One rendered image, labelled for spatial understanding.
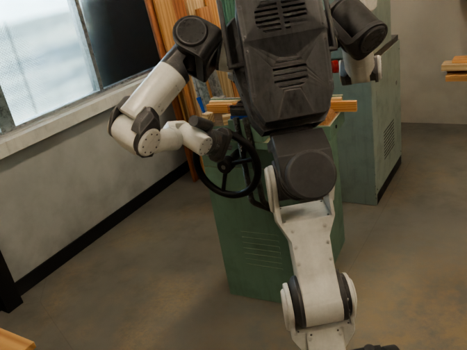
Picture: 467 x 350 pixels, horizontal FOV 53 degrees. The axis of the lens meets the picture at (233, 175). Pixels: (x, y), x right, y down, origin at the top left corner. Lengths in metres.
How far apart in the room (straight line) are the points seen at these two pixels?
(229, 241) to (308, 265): 0.97
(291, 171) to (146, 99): 0.41
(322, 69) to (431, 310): 1.42
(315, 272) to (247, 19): 0.67
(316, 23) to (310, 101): 0.18
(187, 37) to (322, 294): 0.75
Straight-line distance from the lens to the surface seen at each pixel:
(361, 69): 1.48
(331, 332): 1.42
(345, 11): 1.34
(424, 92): 4.23
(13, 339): 1.75
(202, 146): 1.42
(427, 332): 2.20
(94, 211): 3.21
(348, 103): 1.90
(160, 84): 1.23
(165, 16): 3.46
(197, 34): 1.24
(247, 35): 1.13
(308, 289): 1.31
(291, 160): 1.07
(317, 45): 1.15
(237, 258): 2.27
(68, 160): 3.03
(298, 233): 1.29
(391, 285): 2.41
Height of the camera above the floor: 1.51
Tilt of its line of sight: 24 degrees down
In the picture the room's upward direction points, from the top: 10 degrees counter-clockwise
